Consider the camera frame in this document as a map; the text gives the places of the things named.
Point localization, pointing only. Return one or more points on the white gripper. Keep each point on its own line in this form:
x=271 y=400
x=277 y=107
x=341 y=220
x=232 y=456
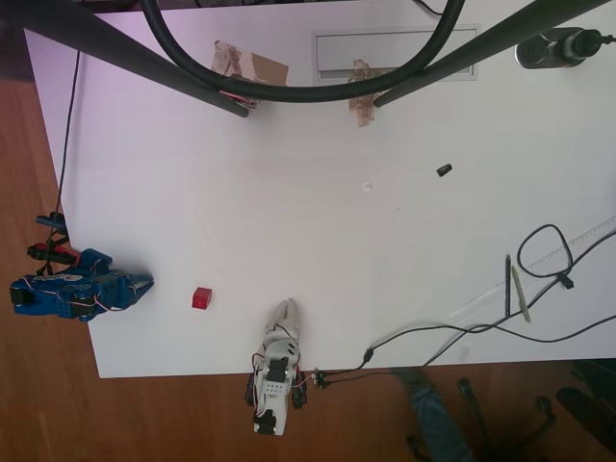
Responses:
x=285 y=321

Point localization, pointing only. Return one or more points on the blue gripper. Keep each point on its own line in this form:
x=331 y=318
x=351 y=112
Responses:
x=132 y=284

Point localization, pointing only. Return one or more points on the small red cube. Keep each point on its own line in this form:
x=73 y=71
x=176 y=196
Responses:
x=202 y=298

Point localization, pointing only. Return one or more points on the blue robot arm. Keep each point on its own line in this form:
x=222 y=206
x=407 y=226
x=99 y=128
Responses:
x=58 y=298

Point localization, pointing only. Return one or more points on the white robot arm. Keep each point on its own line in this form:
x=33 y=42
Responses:
x=272 y=385

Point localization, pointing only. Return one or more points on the red and black table clamp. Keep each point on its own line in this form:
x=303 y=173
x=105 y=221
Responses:
x=48 y=251

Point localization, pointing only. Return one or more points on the blue table clamp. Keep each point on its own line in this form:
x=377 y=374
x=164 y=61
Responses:
x=50 y=220

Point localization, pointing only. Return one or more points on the blue jeans leg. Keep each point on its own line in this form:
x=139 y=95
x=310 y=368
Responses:
x=438 y=423

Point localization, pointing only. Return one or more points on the transparent ruler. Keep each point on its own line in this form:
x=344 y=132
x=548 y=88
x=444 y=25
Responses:
x=486 y=300

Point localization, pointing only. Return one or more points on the narrow brown tape strip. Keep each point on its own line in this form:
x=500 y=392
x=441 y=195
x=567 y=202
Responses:
x=361 y=115

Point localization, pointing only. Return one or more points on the small black cap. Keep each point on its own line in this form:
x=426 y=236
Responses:
x=444 y=169

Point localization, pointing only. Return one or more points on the small red object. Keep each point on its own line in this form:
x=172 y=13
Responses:
x=250 y=102

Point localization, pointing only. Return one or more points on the black pen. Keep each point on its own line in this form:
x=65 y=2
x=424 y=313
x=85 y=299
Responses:
x=508 y=284

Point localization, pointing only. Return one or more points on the black tripod leg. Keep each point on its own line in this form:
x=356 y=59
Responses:
x=120 y=53
x=481 y=45

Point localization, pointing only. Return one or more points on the olive green pencil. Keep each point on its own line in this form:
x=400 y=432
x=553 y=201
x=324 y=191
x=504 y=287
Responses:
x=521 y=293

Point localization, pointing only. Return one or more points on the wide brown tape patch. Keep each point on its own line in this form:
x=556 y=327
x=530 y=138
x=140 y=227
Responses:
x=264 y=69

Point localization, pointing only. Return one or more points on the black office chair base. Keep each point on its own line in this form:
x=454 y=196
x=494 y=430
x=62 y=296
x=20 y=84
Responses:
x=582 y=404

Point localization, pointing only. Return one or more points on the black power plug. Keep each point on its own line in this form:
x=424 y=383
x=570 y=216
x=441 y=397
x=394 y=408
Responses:
x=584 y=41

